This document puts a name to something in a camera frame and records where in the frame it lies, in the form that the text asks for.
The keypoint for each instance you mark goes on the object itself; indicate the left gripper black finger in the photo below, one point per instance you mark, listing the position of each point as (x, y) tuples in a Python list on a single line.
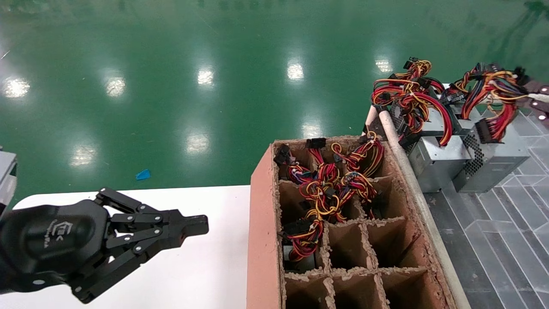
[(193, 224)]

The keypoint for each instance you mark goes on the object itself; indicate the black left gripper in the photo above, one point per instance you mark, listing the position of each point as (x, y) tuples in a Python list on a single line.
[(51, 240)]

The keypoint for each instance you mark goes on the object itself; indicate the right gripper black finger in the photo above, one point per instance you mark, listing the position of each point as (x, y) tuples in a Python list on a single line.
[(539, 109), (542, 87)]

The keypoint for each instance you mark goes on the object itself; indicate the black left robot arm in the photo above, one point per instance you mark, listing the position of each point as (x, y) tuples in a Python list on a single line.
[(6, 285)]

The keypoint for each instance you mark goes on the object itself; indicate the thin white rack pipe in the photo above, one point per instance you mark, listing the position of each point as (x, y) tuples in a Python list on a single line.
[(541, 98)]

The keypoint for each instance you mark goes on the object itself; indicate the blue scrap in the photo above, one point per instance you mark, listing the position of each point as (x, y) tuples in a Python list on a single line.
[(143, 174)]

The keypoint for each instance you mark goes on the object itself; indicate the brown cardboard box with dividers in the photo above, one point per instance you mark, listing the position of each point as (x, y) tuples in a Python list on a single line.
[(261, 236)]

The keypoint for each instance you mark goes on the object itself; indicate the power supply with dark mesh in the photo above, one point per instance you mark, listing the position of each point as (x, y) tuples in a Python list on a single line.
[(407, 96)]

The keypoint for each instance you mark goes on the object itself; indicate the long white rack pipe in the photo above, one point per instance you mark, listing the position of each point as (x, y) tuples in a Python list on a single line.
[(411, 180)]

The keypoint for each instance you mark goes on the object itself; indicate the short white rack pipe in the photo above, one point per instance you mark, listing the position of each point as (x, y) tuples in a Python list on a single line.
[(370, 118)]

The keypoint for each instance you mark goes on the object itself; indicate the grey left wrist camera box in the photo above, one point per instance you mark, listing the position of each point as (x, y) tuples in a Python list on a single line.
[(6, 176)]

